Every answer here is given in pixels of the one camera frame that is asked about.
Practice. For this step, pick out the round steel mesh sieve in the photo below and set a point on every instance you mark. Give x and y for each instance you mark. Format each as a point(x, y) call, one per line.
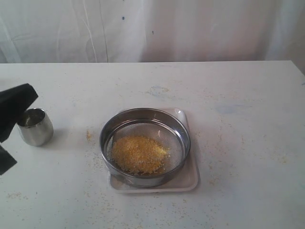
point(112, 125)

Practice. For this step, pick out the white square plastic tray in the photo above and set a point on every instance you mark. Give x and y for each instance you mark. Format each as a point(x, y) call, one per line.
point(190, 176)

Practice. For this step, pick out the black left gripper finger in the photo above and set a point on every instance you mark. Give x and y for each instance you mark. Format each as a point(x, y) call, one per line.
point(6, 161)
point(13, 103)

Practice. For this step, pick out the yellow and white grain mix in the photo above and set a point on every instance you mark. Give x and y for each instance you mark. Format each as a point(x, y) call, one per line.
point(139, 155)

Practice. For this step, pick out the white curtain backdrop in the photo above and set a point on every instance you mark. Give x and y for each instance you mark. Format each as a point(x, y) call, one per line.
point(34, 31)

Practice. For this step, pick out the stainless steel cup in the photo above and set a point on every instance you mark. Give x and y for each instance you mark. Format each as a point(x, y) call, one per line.
point(35, 127)

